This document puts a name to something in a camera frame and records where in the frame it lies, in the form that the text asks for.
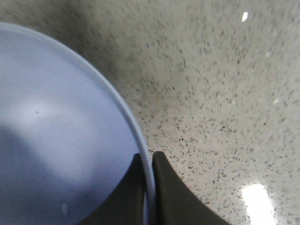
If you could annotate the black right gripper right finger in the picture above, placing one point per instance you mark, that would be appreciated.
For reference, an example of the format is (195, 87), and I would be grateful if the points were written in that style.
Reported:
(175, 203)

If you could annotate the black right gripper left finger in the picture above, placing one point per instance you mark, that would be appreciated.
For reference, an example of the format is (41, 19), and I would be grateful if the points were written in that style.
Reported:
(124, 206)

